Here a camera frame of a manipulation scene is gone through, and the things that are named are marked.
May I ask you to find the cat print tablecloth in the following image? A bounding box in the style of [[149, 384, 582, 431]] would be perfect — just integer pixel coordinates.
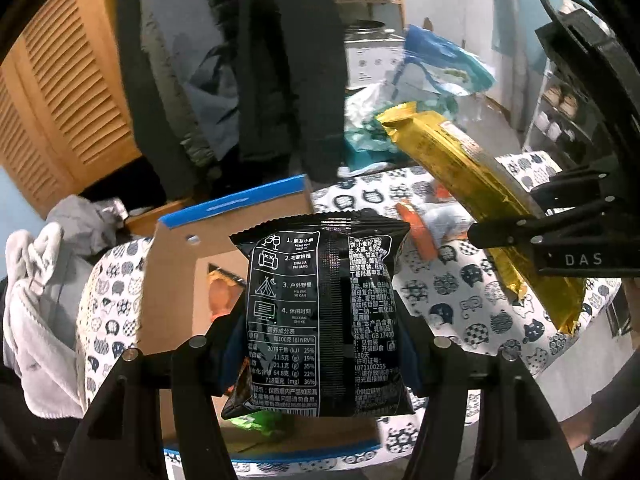
[[75, 150, 621, 480]]

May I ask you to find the wooden louvered door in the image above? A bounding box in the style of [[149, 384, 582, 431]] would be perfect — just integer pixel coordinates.
[[0, 0, 147, 222]]

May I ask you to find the shoe rack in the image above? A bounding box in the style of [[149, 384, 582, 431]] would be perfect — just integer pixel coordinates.
[[522, 55, 617, 162]]

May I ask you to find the white appliance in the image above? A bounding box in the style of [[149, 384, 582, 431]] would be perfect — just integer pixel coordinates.
[[345, 20, 409, 92]]

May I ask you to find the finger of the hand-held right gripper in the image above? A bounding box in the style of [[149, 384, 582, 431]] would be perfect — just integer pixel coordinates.
[[467, 210, 556, 253], [529, 166, 619, 211]]

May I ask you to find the green snack packet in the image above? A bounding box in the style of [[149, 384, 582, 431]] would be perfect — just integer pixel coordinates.
[[234, 409, 297, 437]]

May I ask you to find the low wooden box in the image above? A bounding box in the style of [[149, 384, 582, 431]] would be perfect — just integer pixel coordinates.
[[125, 197, 202, 239]]

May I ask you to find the grey blue hanging jacket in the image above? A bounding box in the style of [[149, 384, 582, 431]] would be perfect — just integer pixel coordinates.
[[115, 0, 247, 182]]

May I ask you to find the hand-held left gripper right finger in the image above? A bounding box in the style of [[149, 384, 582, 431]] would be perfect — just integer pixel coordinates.
[[397, 305, 576, 480]]

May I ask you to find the blue cardboard box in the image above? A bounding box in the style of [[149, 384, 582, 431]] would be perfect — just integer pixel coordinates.
[[142, 174, 382, 461]]

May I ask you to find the black hanging jacket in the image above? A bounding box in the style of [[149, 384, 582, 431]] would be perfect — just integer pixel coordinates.
[[237, 0, 352, 184]]

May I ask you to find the person's right forearm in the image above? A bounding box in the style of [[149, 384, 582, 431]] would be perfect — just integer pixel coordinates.
[[560, 390, 640, 480]]

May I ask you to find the blue plastic bag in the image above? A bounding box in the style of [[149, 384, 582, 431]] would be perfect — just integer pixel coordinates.
[[395, 25, 497, 99]]

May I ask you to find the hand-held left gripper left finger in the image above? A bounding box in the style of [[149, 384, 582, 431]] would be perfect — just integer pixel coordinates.
[[72, 302, 248, 480]]

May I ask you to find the white fleece cloth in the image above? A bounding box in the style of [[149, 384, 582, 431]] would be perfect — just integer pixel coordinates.
[[2, 220, 97, 418]]

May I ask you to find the black and orange chip bag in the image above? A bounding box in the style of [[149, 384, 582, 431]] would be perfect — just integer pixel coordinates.
[[220, 212, 416, 421]]

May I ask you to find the grey cloth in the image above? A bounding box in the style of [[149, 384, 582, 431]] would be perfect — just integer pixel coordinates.
[[46, 195, 132, 272]]

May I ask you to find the orange snack bag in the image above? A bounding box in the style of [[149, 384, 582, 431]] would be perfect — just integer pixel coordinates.
[[395, 199, 473, 262]]

